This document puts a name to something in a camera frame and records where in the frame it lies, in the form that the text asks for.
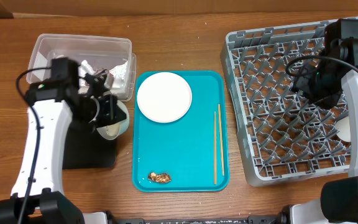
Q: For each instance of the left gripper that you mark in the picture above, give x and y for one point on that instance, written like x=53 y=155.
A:
x=110 y=109

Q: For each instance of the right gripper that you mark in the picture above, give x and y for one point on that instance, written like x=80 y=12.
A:
x=303 y=84

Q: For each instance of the grey bowl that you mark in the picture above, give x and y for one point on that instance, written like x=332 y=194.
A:
x=112 y=131

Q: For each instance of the white napkin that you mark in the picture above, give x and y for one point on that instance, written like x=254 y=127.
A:
x=118 y=86

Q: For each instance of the red foil wrapper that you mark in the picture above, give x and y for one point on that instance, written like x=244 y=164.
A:
x=105 y=75

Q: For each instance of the small white cup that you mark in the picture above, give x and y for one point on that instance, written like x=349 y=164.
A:
x=344 y=131

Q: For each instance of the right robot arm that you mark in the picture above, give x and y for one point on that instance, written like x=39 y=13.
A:
x=338 y=202

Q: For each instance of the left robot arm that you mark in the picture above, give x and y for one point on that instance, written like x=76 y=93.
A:
x=66 y=130

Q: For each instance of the black tray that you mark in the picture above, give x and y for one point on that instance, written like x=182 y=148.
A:
x=85 y=149

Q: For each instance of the clear plastic bin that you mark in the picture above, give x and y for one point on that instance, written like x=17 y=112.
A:
x=99 y=51

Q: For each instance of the large pink plate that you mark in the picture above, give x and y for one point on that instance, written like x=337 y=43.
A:
x=164 y=97

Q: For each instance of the grey dish rack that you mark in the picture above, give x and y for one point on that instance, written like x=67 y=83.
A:
x=281 y=136

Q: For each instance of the brown food scrap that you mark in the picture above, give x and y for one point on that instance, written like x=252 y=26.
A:
x=162 y=178

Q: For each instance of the teal plastic tray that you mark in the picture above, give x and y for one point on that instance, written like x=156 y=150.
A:
x=184 y=149

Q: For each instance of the right wooden chopstick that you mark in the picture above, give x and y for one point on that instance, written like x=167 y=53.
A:
x=221 y=138

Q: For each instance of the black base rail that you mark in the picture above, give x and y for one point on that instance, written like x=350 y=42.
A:
x=197 y=219

